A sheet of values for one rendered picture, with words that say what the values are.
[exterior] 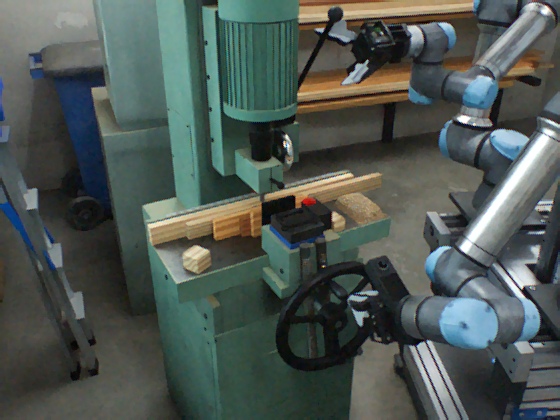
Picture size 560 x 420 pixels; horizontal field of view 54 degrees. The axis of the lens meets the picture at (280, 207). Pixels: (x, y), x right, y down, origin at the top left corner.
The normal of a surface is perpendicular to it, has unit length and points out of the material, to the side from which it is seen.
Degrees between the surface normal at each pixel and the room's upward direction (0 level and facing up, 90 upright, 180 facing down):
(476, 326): 59
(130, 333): 0
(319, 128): 90
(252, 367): 90
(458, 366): 0
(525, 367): 90
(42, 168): 90
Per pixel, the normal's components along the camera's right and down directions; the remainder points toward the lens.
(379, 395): 0.00, -0.88
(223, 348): 0.48, 0.43
